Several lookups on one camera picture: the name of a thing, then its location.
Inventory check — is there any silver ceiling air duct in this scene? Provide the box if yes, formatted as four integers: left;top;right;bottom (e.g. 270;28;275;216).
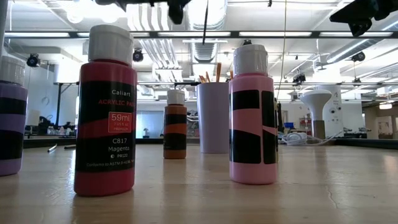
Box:
183;0;228;63

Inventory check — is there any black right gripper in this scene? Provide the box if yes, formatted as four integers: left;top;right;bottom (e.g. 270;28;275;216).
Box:
330;0;398;37

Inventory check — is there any thin hanging cable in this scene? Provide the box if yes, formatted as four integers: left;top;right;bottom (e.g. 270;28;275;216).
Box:
275;0;287;94

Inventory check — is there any small brown paint bottle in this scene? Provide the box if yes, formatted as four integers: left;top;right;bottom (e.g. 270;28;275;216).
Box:
162;89;188;160

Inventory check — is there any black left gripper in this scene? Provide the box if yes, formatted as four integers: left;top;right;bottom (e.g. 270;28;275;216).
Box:
94;0;193;26

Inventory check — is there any white printed column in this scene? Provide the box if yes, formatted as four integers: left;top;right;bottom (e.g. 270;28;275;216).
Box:
317;84;345;138

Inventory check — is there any white mushroom lamp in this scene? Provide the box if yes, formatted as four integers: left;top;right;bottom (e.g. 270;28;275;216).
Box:
299;89;333;140

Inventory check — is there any small pink paint bottle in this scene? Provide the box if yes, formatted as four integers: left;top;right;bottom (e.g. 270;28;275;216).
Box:
228;44;280;185

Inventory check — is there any white lamp cable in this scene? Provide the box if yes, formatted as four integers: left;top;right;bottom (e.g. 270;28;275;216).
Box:
279;130;345;147

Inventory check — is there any small magenta paint bottle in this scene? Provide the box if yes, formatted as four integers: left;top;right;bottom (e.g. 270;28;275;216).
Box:
73;24;138;197

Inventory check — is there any small lavender paint bottle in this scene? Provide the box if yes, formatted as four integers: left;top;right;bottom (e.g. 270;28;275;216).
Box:
0;55;29;177

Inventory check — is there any lavender plastic cup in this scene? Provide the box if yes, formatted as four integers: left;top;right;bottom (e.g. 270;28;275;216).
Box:
196;82;231;154

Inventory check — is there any black linear ceiling light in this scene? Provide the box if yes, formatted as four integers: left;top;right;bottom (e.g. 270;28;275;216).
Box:
0;30;398;39

